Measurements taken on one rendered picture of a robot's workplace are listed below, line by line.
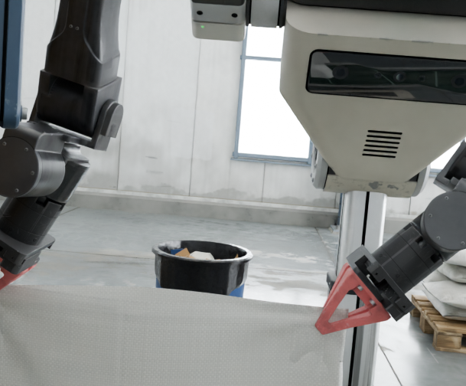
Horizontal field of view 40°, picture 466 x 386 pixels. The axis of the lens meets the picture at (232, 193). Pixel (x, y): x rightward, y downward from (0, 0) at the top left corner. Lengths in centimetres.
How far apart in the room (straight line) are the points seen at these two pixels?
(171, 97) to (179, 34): 84
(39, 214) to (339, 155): 63
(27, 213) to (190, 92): 809
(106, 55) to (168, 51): 817
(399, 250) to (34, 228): 39
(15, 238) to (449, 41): 70
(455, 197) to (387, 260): 11
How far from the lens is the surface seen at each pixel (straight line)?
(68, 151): 70
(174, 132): 876
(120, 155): 890
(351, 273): 70
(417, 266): 71
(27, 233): 71
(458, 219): 64
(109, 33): 67
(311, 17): 106
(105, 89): 68
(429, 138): 116
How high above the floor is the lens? 122
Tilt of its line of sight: 6 degrees down
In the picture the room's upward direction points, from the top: 5 degrees clockwise
